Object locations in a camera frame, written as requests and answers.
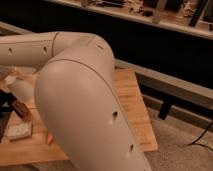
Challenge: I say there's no black table leg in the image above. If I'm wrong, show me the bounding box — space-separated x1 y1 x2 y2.
158 100 172 120

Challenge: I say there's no black cable on floor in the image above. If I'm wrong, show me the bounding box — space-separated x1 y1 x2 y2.
187 120 213 148

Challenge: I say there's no brown rectangular box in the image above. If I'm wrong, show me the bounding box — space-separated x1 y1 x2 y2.
8 94 30 118

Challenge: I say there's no orange carrot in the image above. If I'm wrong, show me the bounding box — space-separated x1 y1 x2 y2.
46 132 53 145

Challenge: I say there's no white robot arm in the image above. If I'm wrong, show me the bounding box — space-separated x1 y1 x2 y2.
0 31 152 171

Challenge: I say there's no black device at left edge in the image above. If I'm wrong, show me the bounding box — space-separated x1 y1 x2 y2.
0 89 15 142

